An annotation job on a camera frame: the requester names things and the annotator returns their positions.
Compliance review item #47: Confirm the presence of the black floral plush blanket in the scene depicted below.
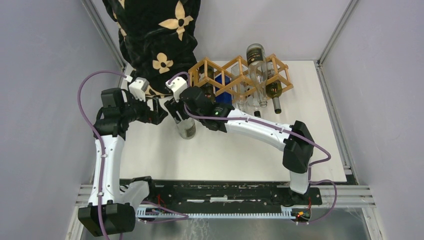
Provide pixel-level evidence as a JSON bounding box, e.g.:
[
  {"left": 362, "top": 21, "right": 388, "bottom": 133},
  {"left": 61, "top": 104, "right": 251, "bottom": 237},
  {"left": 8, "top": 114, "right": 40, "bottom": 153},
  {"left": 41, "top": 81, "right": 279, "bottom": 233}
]
[{"left": 102, "top": 0, "right": 201, "bottom": 98}]

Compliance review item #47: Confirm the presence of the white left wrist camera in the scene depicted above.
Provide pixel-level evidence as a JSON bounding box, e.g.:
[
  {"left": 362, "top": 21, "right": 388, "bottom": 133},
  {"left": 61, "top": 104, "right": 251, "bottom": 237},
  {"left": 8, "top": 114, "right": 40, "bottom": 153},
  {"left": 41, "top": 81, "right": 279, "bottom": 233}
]
[{"left": 128, "top": 77, "right": 150, "bottom": 102}]

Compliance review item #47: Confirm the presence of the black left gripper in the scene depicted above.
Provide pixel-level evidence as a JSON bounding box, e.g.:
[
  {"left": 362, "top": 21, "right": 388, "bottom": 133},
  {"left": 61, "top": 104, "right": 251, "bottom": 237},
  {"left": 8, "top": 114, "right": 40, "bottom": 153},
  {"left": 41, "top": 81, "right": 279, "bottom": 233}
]
[{"left": 120, "top": 90, "right": 168, "bottom": 125}]

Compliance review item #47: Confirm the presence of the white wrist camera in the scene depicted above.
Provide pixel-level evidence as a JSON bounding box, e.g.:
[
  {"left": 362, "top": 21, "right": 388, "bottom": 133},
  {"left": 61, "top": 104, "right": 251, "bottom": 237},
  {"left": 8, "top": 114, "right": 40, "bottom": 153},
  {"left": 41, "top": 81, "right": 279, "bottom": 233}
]
[
  {"left": 165, "top": 76, "right": 188, "bottom": 103},
  {"left": 128, "top": 77, "right": 150, "bottom": 102}
]

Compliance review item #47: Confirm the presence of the blue square glass bottle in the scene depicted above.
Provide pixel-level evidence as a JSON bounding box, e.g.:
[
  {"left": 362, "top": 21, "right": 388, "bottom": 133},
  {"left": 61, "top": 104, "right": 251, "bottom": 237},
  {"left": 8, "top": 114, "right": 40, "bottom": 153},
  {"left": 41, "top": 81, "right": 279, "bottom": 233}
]
[{"left": 214, "top": 74, "right": 233, "bottom": 105}]

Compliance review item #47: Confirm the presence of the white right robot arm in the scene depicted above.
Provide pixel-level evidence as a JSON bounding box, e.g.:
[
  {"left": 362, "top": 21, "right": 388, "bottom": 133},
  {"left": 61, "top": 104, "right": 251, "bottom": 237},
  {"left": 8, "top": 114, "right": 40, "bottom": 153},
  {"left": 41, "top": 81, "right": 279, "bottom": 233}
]
[{"left": 164, "top": 86, "right": 315, "bottom": 204}]

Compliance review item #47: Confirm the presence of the white slotted cable duct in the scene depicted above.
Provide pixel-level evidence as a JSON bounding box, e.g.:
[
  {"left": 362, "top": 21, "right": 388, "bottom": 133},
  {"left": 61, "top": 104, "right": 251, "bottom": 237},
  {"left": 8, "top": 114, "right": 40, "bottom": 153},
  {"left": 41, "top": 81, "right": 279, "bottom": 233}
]
[{"left": 135, "top": 205, "right": 296, "bottom": 220}]

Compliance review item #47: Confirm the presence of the small dark bottle neck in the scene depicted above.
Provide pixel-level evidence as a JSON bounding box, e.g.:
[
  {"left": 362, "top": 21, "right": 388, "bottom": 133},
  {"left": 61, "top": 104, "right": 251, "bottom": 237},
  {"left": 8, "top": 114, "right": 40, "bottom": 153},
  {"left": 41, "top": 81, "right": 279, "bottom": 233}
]
[{"left": 253, "top": 110, "right": 262, "bottom": 118}]

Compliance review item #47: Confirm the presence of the green wine bottle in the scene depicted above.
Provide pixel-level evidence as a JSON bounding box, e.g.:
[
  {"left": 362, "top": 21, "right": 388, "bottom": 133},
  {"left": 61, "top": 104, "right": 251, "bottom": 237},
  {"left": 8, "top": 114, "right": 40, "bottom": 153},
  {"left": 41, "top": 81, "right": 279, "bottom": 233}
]
[
  {"left": 199, "top": 65, "right": 216, "bottom": 103},
  {"left": 265, "top": 61, "right": 283, "bottom": 114}
]

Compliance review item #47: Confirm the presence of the clear bottle with dark label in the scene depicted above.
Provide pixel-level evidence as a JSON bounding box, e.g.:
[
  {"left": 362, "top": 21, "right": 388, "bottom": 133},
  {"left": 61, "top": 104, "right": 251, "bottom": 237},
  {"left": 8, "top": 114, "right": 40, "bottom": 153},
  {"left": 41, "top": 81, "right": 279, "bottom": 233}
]
[{"left": 176, "top": 117, "right": 196, "bottom": 140}]

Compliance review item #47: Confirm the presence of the clear empty glass bottle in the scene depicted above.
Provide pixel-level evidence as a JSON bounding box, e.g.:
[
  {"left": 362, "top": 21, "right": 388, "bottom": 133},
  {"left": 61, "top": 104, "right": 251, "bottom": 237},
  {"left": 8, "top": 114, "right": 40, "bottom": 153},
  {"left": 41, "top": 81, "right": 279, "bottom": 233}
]
[{"left": 230, "top": 63, "right": 248, "bottom": 112}]

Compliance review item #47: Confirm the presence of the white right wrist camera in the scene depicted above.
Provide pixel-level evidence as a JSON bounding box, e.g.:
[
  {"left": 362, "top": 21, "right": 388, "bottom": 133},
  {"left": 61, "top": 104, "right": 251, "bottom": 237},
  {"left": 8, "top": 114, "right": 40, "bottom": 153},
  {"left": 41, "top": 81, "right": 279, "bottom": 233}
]
[{"left": 165, "top": 76, "right": 188, "bottom": 103}]

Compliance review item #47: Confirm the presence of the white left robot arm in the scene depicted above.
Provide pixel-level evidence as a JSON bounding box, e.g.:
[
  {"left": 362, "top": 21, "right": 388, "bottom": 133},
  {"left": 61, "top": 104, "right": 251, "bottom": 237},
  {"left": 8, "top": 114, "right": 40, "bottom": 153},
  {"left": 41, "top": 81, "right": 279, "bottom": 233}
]
[{"left": 78, "top": 87, "right": 168, "bottom": 238}]

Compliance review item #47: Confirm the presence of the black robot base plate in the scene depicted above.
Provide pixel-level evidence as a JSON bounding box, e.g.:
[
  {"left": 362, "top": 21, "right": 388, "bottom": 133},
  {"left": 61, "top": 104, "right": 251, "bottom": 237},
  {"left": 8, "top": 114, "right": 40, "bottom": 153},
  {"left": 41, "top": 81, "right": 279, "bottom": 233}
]
[{"left": 120, "top": 176, "right": 323, "bottom": 221}]

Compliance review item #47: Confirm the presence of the wooden lattice wine rack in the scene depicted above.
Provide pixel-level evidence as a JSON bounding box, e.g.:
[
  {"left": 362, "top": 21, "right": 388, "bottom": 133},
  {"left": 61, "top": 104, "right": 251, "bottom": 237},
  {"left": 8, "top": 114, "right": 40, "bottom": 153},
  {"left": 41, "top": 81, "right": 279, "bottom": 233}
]
[{"left": 188, "top": 53, "right": 294, "bottom": 97}]

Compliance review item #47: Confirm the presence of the clear bottle with black label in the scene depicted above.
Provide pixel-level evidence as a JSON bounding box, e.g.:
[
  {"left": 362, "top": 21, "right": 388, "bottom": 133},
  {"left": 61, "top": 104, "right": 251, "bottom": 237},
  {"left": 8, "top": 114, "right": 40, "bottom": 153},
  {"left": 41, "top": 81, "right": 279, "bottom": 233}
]
[{"left": 246, "top": 43, "right": 268, "bottom": 108}]

